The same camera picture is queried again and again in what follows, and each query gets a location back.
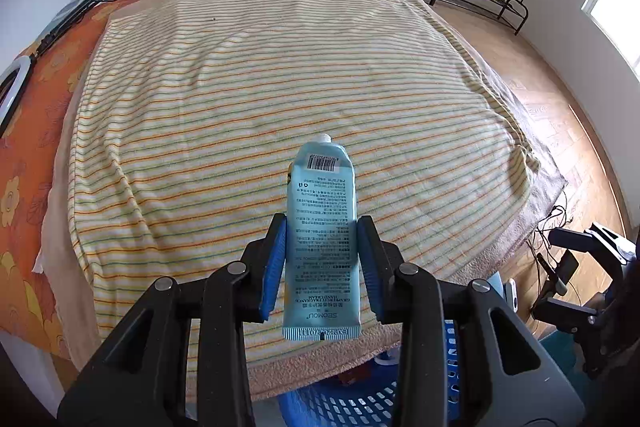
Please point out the beige blanket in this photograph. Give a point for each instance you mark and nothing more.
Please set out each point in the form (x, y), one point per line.
(540, 177)

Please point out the black tripod pole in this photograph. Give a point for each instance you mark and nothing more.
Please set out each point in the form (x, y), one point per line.
(65, 24)

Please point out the light blue hand cream tube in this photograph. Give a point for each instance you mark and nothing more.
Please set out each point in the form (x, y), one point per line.
(320, 232)

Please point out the black power adapter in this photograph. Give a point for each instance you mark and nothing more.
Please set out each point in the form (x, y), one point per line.
(567, 269)

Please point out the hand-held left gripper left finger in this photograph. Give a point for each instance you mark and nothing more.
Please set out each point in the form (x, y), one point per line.
(275, 272)

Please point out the white charger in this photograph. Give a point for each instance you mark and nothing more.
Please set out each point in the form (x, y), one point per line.
(511, 296)

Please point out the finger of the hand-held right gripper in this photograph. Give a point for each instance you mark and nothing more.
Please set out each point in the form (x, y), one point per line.
(565, 314)
(570, 238)

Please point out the blue plastic basket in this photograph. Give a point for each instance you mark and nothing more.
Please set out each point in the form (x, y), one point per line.
(325, 402)

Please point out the window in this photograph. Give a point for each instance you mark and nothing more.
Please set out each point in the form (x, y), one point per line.
(617, 22)

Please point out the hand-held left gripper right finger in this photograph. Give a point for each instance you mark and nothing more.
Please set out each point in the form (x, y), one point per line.
(371, 272)

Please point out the striped yellow blanket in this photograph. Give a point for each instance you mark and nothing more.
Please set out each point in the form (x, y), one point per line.
(250, 107)

